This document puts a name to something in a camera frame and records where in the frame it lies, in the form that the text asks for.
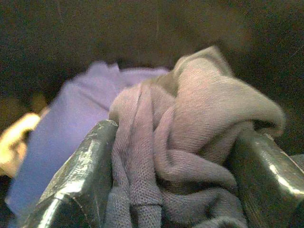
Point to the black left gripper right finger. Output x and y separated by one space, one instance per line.
268 180

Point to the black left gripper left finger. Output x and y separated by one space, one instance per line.
76 175

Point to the grey knitted garment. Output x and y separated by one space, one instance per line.
190 133

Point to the lilac cloth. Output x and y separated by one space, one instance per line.
71 133

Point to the pale yellow object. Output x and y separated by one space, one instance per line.
14 145

